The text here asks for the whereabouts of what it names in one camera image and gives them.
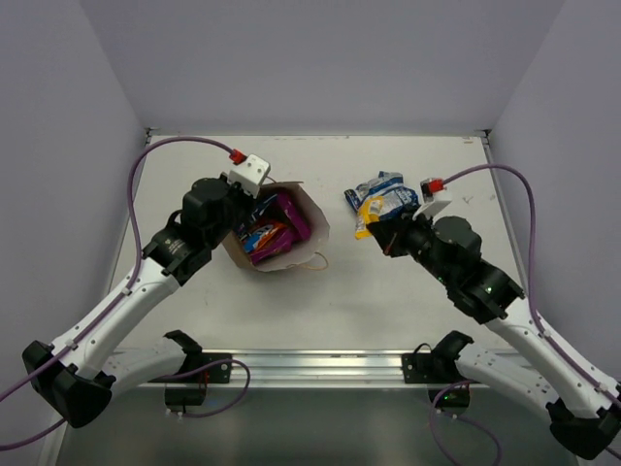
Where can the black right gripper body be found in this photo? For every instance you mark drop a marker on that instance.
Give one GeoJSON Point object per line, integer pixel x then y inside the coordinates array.
{"type": "Point", "coordinates": [416, 243]}

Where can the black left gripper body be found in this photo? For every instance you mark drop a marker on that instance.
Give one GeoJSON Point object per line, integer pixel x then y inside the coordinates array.
{"type": "Point", "coordinates": [241, 209]}

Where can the dark blue snack packet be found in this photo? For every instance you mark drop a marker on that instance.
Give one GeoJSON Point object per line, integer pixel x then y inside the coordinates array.
{"type": "Point", "coordinates": [260, 208]}

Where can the yellow snack packet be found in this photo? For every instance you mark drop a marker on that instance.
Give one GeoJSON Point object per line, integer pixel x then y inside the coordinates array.
{"type": "Point", "coordinates": [369, 216]}

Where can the blue white snack bag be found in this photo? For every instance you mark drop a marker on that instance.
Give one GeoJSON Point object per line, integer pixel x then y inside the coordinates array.
{"type": "Point", "coordinates": [386, 193]}

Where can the brown paper bag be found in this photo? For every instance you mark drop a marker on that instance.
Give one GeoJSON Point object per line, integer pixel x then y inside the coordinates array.
{"type": "Point", "coordinates": [302, 252]}

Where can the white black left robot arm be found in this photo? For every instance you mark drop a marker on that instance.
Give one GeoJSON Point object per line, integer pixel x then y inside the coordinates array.
{"type": "Point", "coordinates": [79, 374]}

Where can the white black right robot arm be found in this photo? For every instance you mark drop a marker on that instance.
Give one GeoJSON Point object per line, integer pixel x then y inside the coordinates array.
{"type": "Point", "coordinates": [581, 401]}

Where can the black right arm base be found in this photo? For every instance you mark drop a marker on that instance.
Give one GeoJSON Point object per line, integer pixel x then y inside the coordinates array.
{"type": "Point", "coordinates": [425, 365]}

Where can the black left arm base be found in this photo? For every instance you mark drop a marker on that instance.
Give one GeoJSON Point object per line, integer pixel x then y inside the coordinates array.
{"type": "Point", "coordinates": [181, 394]}

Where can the orange snack packet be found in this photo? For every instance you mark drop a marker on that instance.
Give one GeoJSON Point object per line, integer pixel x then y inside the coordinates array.
{"type": "Point", "coordinates": [261, 234]}

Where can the small magenta snack packet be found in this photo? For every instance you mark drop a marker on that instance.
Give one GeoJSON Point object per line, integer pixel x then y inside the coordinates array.
{"type": "Point", "coordinates": [282, 243]}

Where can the magenta snack wrapper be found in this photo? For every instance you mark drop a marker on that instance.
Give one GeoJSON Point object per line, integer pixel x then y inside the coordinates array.
{"type": "Point", "coordinates": [294, 215]}

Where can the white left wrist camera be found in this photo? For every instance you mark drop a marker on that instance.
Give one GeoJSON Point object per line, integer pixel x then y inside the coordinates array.
{"type": "Point", "coordinates": [249, 172]}

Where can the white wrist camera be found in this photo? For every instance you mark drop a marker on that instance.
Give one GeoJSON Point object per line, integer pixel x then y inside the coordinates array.
{"type": "Point", "coordinates": [249, 172]}
{"type": "Point", "coordinates": [435, 198]}

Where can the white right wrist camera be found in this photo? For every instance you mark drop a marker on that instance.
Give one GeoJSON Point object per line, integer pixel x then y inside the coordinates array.
{"type": "Point", "coordinates": [435, 198]}

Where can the aluminium mounting rail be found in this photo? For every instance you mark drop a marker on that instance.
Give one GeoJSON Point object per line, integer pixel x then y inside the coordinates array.
{"type": "Point", "coordinates": [332, 369]}

